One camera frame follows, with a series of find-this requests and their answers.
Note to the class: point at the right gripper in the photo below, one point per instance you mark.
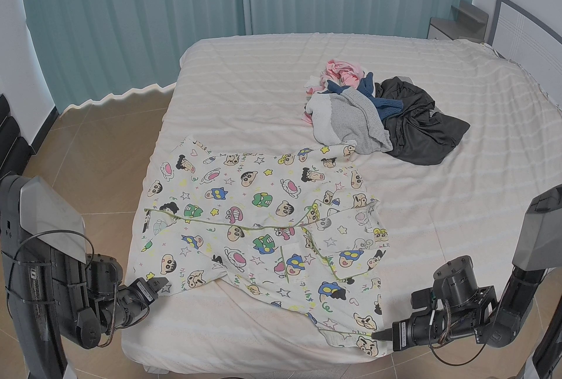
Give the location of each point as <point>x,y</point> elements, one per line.
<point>417,331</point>

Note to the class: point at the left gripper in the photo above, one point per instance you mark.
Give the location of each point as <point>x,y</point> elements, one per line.
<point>142,291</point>

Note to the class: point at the white printed pyjama top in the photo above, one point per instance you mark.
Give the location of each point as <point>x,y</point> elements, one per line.
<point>246,228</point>

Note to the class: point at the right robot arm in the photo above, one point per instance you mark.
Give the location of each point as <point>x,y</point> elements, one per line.
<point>538,232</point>

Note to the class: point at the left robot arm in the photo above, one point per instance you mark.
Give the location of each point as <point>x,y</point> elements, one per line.
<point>48,210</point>

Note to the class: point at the pile of clothes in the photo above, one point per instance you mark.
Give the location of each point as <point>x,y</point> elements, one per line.
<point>351,122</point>

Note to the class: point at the bed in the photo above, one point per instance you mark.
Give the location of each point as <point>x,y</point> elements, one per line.
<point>439,215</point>

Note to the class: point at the black garment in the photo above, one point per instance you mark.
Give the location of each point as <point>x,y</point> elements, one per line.
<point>421,136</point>

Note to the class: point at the black padded sofa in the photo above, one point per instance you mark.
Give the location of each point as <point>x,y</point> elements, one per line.
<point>11,140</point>

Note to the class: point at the grey bedside table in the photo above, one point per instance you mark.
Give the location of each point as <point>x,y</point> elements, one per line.
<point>452,28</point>

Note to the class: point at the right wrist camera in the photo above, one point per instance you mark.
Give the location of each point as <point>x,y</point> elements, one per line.
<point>423,300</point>

